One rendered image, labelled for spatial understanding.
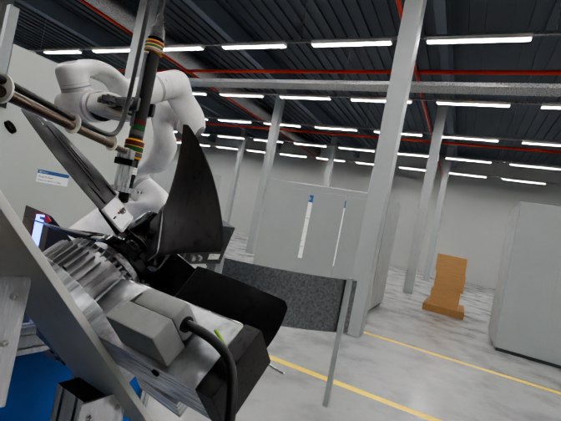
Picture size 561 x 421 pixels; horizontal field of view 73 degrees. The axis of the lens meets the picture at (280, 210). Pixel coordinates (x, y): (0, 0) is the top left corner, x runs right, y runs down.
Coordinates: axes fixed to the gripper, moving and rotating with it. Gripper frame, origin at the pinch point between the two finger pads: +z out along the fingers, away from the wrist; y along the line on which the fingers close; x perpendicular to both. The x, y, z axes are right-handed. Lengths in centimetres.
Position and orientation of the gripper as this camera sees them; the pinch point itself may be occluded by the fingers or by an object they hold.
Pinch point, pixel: (140, 107)
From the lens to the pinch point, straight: 100.0
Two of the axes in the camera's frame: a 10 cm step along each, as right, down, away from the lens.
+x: 1.9, -9.8, 0.2
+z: 8.4, 1.5, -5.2
